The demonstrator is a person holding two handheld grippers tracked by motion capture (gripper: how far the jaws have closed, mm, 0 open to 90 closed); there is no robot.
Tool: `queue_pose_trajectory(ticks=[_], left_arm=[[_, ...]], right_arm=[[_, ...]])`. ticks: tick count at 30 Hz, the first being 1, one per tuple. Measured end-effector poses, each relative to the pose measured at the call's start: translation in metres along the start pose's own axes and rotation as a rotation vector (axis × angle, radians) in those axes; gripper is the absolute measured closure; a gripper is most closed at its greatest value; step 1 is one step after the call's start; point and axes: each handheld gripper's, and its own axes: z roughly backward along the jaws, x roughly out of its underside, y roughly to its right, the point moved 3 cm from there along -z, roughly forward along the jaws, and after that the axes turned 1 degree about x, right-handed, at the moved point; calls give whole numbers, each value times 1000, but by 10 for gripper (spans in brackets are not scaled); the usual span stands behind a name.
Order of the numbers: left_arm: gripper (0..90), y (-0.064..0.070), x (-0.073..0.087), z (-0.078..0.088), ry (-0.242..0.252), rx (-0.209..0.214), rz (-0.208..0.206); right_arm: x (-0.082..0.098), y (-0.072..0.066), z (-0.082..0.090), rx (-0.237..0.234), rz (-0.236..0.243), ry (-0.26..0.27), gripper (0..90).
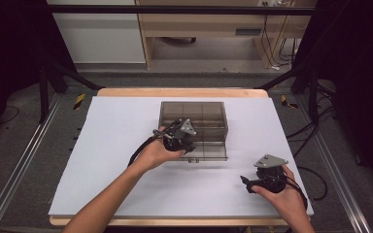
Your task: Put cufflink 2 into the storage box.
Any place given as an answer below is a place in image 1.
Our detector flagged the black curtain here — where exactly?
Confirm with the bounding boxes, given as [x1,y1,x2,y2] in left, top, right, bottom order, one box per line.
[0,0,77,150]
[292,0,373,198]

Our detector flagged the yellow-handled tool left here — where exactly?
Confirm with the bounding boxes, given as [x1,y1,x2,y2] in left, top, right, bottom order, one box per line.
[73,93,86,111]

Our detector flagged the white power strip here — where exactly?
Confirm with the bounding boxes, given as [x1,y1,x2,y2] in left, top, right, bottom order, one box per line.
[256,0,293,8]

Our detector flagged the aluminium floor rail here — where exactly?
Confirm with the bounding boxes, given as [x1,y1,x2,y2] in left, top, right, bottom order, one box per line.
[294,93,373,233]
[0,93,63,233]

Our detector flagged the right hand-held gripper cable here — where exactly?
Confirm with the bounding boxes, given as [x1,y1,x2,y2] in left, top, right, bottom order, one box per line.
[284,179,309,212]

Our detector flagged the black floor cables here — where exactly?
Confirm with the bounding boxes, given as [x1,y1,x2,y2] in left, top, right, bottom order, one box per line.
[286,79,337,202]

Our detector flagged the white cabinet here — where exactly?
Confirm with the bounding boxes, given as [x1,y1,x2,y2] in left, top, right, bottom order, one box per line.
[46,0,147,64]

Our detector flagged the hand-held gripper cable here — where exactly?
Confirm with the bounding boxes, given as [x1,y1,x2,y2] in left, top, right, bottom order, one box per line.
[284,179,309,212]
[127,118,183,168]

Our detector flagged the black horizontal frame bar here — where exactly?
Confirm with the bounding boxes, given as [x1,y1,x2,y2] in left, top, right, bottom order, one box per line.
[44,4,316,17]

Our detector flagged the person's left hand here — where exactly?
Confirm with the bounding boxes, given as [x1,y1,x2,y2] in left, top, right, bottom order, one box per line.
[135,125,187,172]

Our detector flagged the person's right hand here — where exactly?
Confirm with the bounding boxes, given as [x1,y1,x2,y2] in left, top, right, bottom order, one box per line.
[251,164,308,221]

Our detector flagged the left hand-held gripper cable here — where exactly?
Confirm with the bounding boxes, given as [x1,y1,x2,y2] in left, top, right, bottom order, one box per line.
[127,118,183,168]

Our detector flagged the smoky transparent drawer box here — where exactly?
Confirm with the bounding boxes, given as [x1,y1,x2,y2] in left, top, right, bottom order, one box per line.
[157,101,229,147]

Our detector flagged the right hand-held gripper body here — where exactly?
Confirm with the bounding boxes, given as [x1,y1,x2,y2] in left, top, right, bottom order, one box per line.
[253,153,289,194]

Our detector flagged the yellow-handled tool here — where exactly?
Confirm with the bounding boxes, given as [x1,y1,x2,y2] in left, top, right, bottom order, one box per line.
[280,94,299,110]
[73,93,86,111]

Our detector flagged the cables under desk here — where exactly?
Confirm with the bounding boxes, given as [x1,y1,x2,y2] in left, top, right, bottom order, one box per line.
[259,14,301,71]

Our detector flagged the thin black floor cable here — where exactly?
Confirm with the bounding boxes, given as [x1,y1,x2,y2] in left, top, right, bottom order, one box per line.
[0,105,20,126]

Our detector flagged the yellow-handled tool right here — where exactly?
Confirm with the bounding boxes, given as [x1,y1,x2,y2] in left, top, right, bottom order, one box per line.
[280,94,299,110]

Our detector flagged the white table mat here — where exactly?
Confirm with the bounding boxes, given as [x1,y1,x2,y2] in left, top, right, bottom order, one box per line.
[48,95,315,217]

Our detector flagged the black metal stand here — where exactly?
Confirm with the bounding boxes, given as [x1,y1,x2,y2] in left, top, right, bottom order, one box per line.
[38,60,104,124]
[254,63,321,124]

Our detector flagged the light wooden desk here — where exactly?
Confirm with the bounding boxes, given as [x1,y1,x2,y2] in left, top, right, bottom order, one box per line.
[134,0,317,70]

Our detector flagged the wooden table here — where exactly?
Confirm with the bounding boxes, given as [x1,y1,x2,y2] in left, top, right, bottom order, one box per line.
[49,87,312,227]

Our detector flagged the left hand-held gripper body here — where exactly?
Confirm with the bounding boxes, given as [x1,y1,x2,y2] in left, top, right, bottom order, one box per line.
[161,118,198,153]

